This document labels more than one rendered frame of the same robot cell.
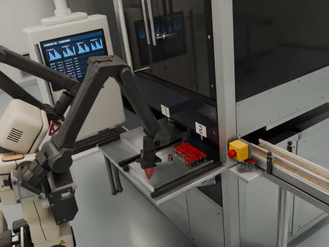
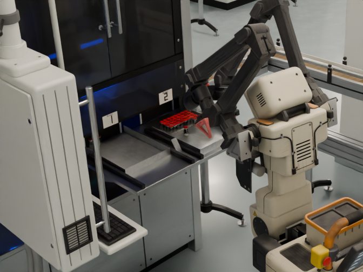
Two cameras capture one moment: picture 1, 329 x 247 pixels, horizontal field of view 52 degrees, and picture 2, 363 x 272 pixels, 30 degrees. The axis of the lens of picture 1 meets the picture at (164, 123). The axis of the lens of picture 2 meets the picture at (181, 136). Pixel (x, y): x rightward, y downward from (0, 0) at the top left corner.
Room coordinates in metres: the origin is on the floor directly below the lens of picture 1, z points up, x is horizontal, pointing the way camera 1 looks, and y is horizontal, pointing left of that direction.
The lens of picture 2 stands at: (2.09, 2.81, 2.38)
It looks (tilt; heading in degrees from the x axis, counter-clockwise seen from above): 28 degrees down; 258
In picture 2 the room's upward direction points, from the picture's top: 4 degrees counter-clockwise
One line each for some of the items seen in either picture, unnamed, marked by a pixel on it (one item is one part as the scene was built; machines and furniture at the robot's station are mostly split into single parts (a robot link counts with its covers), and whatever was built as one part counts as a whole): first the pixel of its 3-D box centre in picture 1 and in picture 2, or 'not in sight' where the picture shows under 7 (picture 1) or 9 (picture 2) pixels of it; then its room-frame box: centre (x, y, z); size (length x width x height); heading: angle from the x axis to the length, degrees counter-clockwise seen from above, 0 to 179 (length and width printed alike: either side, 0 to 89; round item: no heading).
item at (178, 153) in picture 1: (184, 157); (183, 124); (1.48, -0.08, 0.90); 0.18 x 0.02 x 0.05; 29
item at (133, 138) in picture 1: (154, 134); (125, 149); (1.80, 0.06, 0.90); 0.34 x 0.26 x 0.04; 119
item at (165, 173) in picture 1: (170, 164); (195, 131); (1.44, 0.00, 0.90); 0.34 x 0.26 x 0.04; 119
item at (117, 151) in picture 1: (160, 153); (162, 145); (1.61, 0.04, 0.87); 0.70 x 0.48 x 0.02; 29
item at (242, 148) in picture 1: (239, 150); not in sight; (1.34, -0.33, 1.00); 0.08 x 0.07 x 0.07; 119
